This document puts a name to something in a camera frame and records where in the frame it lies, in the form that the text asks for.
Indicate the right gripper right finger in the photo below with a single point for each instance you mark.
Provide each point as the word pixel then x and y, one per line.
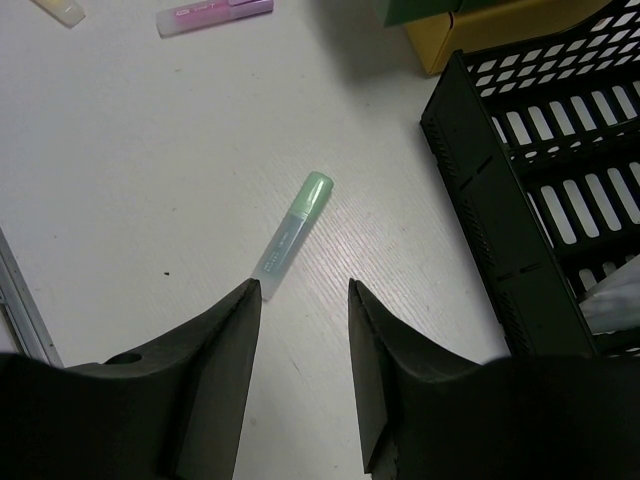
pixel 425 412

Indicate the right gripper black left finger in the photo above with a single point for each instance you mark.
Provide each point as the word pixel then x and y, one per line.
pixel 171 408

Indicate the pastel green highlighter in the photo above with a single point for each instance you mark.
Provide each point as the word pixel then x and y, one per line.
pixel 292 232

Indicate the pastel purple highlighter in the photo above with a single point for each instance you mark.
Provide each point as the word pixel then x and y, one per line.
pixel 204 14

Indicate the yellow bottom drawer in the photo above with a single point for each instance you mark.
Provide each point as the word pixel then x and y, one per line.
pixel 436 38

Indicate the pastel yellow highlighter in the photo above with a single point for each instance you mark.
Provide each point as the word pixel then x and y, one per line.
pixel 68 12

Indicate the green drawer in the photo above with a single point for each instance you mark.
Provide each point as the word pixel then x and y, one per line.
pixel 397 12

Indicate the black file organizer rack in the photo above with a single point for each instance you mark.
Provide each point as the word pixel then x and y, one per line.
pixel 537 143

